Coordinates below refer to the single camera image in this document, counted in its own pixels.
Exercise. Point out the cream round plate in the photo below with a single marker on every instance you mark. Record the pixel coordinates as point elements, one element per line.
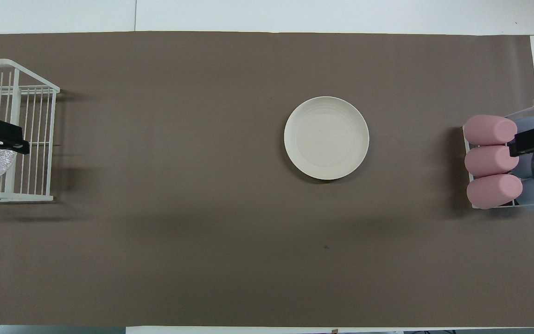
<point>326,138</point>

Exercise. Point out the pink plastic cup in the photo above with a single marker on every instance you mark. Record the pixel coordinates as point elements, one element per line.
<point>489,161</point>
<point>489,130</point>
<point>494,191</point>

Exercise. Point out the brown table mat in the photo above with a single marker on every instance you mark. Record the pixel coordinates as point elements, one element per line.
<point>202,232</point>

